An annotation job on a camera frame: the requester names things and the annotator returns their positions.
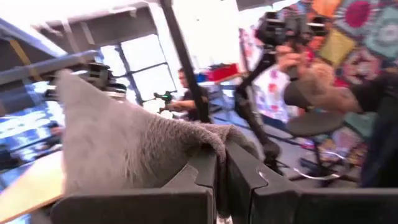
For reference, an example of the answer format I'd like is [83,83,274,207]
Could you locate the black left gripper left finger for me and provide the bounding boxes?
[51,148,218,224]

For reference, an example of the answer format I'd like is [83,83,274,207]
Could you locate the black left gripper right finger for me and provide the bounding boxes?
[225,140,398,224]

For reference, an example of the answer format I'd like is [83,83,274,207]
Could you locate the grey woven towel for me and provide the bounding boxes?
[55,70,259,219]

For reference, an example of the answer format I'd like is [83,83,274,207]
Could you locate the person's forearm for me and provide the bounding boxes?
[283,62,363,114]

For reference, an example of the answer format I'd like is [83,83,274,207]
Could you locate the grey metal shelf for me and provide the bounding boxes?
[34,1,159,54]

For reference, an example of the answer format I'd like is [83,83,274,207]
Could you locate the black green small gripper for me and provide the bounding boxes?
[154,90,175,105]

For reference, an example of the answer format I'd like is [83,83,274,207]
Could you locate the black round stool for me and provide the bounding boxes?
[285,111,358,187]

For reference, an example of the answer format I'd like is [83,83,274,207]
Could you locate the red box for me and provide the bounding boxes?
[205,63,240,82]

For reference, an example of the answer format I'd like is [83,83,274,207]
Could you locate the person's hand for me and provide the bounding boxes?
[275,45,312,75]

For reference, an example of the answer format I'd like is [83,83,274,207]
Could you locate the window with dark frame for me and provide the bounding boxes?
[99,34,177,106]

